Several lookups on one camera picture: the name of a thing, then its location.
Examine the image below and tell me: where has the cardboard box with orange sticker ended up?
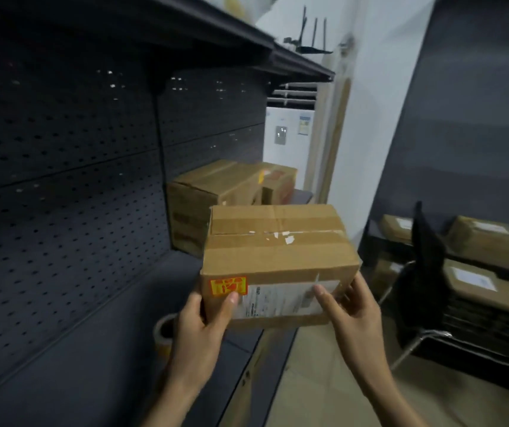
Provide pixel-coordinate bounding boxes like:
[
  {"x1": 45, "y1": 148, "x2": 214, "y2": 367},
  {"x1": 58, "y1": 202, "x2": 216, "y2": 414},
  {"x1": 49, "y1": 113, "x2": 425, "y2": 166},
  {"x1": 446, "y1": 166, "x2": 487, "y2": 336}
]
[{"x1": 199, "y1": 203, "x2": 363, "y2": 332}]

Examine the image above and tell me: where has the dark low shelf rack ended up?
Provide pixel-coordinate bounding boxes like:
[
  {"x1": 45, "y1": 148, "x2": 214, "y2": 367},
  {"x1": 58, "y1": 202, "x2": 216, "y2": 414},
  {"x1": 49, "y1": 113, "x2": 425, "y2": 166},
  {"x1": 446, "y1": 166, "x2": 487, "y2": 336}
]
[{"x1": 363, "y1": 218, "x2": 509, "y2": 392}]

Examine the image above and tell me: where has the black wifi router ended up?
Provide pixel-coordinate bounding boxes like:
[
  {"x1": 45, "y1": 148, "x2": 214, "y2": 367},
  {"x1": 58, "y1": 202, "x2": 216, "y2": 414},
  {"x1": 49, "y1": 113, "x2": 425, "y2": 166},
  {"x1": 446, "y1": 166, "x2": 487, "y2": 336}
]
[{"x1": 284, "y1": 6, "x2": 334, "y2": 55}]

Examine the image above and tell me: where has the person's right forearm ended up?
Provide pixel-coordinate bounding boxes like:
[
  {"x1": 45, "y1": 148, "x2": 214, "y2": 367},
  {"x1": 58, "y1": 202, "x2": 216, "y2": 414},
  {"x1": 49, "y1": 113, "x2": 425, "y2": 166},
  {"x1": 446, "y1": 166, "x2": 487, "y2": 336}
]
[{"x1": 356, "y1": 367, "x2": 430, "y2": 427}]

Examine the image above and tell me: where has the person's right hand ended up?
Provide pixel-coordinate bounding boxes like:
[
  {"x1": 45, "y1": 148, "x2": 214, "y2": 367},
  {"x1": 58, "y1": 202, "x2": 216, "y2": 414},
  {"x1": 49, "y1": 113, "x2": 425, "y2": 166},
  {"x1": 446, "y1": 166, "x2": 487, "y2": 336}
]
[{"x1": 313, "y1": 271, "x2": 394, "y2": 387}]

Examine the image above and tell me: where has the wooden door frame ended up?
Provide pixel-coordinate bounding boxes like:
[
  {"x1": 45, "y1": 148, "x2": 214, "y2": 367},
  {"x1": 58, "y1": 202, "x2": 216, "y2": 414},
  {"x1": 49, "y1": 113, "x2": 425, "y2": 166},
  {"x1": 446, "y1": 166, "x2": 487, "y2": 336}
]
[{"x1": 303, "y1": 33, "x2": 356, "y2": 204}]

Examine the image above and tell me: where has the small cardboard box red print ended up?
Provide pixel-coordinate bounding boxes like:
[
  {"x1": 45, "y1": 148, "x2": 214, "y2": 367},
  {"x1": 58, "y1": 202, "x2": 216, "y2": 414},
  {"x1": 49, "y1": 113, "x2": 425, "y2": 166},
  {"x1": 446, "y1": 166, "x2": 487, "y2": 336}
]
[{"x1": 260, "y1": 163, "x2": 299, "y2": 205}]

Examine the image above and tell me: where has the large brown cardboard box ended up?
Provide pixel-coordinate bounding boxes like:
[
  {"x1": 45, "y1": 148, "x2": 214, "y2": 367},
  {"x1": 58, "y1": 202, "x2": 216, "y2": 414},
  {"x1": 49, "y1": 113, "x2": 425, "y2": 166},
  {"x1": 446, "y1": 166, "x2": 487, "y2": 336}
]
[{"x1": 167, "y1": 160, "x2": 265, "y2": 258}]

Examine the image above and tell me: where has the white air conditioner unit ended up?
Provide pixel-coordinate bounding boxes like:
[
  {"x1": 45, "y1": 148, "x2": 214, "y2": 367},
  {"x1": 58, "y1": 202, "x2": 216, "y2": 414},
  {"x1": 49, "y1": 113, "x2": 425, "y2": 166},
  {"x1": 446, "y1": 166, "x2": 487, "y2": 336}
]
[{"x1": 263, "y1": 82, "x2": 319, "y2": 192}]

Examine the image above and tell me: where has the person's left forearm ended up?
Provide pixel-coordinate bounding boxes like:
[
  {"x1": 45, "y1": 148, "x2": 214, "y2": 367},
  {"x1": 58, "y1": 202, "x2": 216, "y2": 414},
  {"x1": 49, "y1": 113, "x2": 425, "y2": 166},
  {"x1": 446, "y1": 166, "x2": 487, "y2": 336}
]
[{"x1": 141, "y1": 373, "x2": 213, "y2": 427}]

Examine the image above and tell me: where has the person's left hand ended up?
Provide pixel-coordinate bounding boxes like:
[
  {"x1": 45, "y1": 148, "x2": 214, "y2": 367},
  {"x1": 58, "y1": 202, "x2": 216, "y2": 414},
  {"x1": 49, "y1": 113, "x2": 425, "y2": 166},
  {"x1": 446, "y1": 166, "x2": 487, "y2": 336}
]
[{"x1": 167, "y1": 291, "x2": 240, "y2": 390}]

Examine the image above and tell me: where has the roll of packing tape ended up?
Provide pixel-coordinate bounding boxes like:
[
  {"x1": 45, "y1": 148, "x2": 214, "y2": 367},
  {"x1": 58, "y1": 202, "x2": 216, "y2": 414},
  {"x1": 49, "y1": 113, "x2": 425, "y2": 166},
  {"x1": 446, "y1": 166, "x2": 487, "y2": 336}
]
[{"x1": 154, "y1": 313, "x2": 179, "y2": 363}]

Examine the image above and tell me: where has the black chair with metal frame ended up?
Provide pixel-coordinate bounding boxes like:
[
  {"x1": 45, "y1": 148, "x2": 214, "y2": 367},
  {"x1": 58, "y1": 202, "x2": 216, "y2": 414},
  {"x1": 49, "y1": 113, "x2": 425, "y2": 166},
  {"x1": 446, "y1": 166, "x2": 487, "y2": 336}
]
[{"x1": 390, "y1": 201, "x2": 509, "y2": 398}]

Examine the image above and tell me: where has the cardboard parcel with white label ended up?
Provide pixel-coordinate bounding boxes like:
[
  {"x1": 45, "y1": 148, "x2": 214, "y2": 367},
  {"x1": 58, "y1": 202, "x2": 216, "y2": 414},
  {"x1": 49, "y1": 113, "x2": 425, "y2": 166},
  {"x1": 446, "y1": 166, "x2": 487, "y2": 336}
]
[
  {"x1": 372, "y1": 258, "x2": 404, "y2": 300},
  {"x1": 379, "y1": 214, "x2": 414, "y2": 243},
  {"x1": 446, "y1": 215, "x2": 509, "y2": 265},
  {"x1": 442, "y1": 259, "x2": 509, "y2": 321}
]

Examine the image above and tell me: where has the dark metal pegboard shelf unit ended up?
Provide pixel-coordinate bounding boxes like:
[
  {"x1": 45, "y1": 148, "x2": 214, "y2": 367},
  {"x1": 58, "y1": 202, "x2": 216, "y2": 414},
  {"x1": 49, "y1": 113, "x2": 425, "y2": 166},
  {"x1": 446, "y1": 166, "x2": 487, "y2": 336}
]
[{"x1": 0, "y1": 0, "x2": 336, "y2": 427}]

